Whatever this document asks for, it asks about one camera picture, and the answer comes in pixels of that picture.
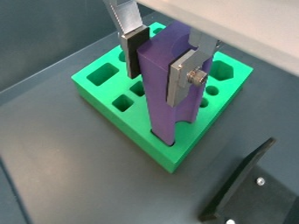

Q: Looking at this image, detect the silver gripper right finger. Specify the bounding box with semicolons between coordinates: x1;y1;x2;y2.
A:
167;28;219;107

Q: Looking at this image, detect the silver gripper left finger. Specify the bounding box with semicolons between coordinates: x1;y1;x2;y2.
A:
103;0;150;79

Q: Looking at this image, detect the purple arch block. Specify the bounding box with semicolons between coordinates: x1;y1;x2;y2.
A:
138;21;206;145

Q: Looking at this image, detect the green shape sorter board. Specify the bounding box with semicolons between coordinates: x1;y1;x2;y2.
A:
70;21;255;174

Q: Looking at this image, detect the black mounting plate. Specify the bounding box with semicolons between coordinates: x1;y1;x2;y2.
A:
199;137;299;224

